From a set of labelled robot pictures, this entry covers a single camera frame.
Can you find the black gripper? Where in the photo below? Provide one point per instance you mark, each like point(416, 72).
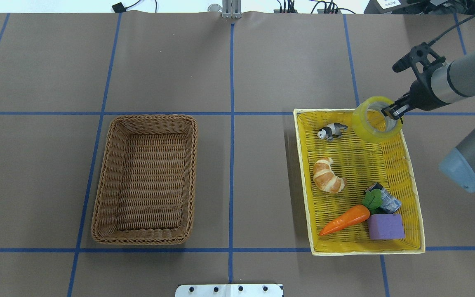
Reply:
point(422, 95)

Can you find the yellow clear tape roll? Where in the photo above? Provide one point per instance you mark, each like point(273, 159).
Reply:
point(364, 129)

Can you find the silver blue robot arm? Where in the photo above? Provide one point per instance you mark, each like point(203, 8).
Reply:
point(441, 105)

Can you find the yellow woven basket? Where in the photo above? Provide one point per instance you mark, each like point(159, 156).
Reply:
point(361, 163)

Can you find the brown wicker basket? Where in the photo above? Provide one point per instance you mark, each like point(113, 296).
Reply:
point(146, 188)

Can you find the toy panda figure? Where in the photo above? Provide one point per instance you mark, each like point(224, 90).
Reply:
point(331, 131)

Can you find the toy orange carrot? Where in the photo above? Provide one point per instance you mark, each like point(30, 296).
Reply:
point(355, 215)

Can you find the small crushed can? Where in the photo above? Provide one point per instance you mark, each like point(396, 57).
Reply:
point(386, 200)

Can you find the toy croissant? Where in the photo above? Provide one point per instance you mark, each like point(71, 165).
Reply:
point(325, 179)

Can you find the purple foam block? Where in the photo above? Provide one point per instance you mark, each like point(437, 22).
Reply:
point(386, 227)

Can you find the small black adapter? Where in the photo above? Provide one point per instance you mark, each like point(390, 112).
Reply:
point(118, 8)

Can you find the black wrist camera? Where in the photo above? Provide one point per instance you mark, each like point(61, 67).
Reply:
point(423, 60)

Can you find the aluminium frame post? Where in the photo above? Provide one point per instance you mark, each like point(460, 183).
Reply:
point(231, 9)

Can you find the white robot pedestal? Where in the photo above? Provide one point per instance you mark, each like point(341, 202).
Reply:
point(230, 290)

